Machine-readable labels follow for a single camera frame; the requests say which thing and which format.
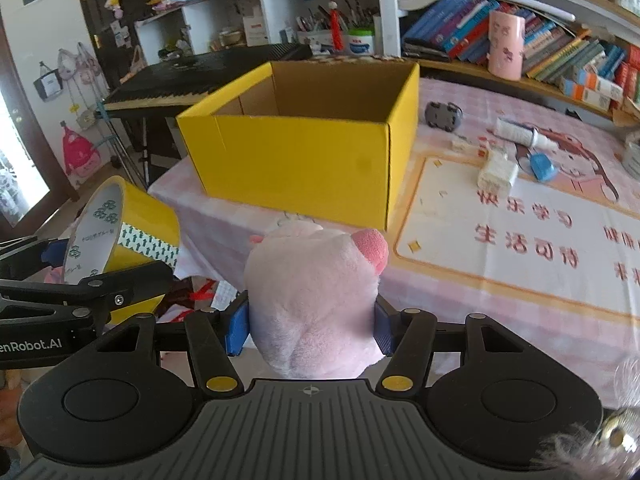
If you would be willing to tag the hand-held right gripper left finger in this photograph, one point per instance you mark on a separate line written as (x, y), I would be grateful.
(238, 330)

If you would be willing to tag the white box with red labels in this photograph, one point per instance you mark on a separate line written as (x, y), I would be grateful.
(496, 177)

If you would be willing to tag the pink backpack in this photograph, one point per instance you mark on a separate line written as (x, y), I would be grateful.
(80, 152)

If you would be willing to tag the white jar with green lid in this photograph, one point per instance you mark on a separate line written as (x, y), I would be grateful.
(361, 42)

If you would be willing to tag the black electronic keyboard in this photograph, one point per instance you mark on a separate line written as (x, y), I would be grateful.
(200, 75)

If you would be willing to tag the pen holder with pens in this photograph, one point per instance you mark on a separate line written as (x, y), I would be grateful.
(312, 32)

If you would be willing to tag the grey fluffy pompom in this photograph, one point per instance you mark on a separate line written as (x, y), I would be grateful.
(600, 435)

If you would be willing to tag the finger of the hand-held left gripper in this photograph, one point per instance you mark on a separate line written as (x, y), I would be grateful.
(54, 252)
(125, 285)

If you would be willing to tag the yellow tape roll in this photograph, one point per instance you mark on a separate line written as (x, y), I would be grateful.
(140, 220)

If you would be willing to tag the grey toy car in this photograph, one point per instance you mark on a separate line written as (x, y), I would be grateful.
(442, 116)

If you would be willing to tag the hanging pink bags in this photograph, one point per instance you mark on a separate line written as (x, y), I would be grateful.
(80, 62)

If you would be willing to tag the orange and white carton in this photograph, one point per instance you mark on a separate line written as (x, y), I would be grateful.
(600, 85)
(580, 95)

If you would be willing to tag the pink printed tumbler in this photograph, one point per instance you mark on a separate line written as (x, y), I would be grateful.
(506, 45)

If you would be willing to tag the row of books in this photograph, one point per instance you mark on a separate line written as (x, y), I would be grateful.
(450, 25)

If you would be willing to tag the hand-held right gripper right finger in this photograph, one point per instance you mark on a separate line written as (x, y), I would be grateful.
(384, 329)

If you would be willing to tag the red hanging ornament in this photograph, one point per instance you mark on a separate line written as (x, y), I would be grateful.
(334, 25)

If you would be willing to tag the small blue plastic case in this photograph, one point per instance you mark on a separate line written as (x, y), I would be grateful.
(542, 167)

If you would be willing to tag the white spray bottle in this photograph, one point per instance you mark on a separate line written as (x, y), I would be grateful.
(517, 131)

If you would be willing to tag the pink plush pig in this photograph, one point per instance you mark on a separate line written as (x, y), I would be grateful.
(310, 300)

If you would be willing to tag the yellow cardboard box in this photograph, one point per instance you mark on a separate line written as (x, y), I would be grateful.
(300, 160)

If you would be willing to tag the white wooden bookshelf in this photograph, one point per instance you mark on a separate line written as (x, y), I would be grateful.
(387, 10)

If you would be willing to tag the pink checked desktop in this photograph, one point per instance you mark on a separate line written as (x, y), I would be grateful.
(500, 310)

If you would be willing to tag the hanging tote bag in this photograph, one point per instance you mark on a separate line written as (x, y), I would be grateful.
(47, 82)

